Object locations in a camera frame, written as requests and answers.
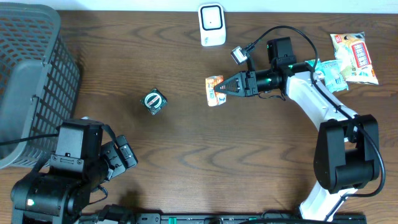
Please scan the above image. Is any orange snack packet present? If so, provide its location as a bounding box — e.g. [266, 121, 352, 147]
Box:
[205, 75, 226, 106]

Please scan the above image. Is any teal white snack packet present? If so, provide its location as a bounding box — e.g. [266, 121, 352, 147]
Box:
[321, 59, 348, 93]

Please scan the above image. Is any dark grey plastic basket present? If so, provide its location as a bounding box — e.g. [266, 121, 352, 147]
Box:
[1, 2, 81, 169]

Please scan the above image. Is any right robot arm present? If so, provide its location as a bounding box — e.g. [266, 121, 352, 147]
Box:
[215, 37, 386, 222]

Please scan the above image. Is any white barcode scanner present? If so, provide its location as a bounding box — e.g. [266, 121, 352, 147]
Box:
[198, 3, 226, 47]

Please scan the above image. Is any white yellow chip bag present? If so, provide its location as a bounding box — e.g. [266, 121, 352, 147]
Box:
[330, 32, 379, 85]

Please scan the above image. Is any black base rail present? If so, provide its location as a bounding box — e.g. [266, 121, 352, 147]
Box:
[75, 212, 367, 224]

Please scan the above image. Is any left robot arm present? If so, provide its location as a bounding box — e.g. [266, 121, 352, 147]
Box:
[11, 119, 138, 223]

